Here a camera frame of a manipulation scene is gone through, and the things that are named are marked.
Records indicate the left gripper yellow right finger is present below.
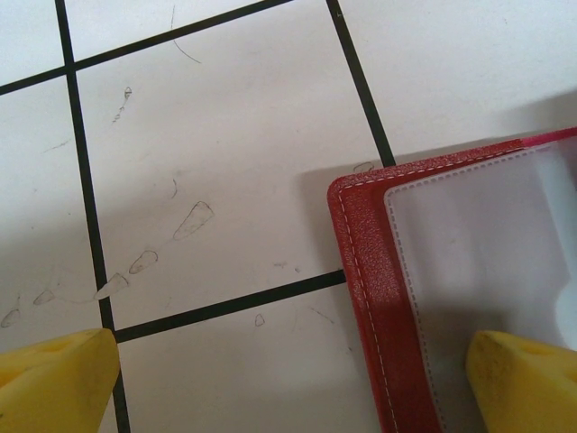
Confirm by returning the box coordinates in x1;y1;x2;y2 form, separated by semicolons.
466;329;577;433

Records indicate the red leather card holder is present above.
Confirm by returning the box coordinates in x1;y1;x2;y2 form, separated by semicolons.
326;126;577;433

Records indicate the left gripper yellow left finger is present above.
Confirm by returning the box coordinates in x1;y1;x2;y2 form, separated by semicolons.
0;327;121;433

